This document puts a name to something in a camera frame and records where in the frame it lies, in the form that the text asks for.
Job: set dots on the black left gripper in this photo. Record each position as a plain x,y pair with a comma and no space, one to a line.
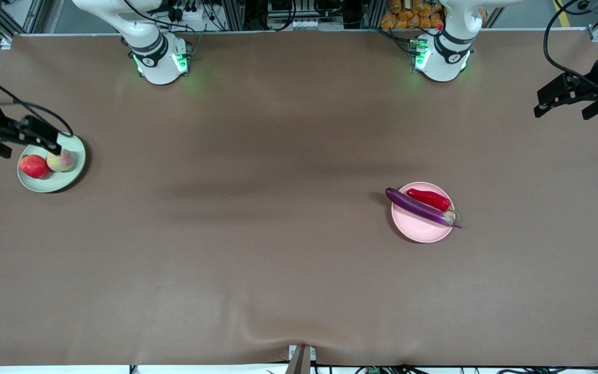
594,82

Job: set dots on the yellow-pink peach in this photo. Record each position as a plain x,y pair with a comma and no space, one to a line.
61,160

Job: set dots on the white terminal block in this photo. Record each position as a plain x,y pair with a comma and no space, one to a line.
317,23

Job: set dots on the bag of orange items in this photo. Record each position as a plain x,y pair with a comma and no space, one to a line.
413,13

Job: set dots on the purple eggplant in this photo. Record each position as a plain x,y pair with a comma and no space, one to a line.
421,208

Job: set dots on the white power strip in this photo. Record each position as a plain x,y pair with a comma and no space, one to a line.
187,9

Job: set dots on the pale green round plate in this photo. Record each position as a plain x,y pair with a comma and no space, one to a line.
65,179

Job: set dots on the red chili pepper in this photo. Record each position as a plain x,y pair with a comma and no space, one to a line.
429,198

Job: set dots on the brown table cover mat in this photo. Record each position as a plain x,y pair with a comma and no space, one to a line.
299,291

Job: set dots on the grey metal table bracket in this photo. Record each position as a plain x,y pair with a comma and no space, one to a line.
300,359

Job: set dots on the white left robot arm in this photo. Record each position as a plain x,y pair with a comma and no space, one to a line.
449,47

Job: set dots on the pink round plate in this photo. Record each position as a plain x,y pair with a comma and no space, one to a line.
418,228

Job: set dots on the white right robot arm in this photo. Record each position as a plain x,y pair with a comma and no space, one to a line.
148,47

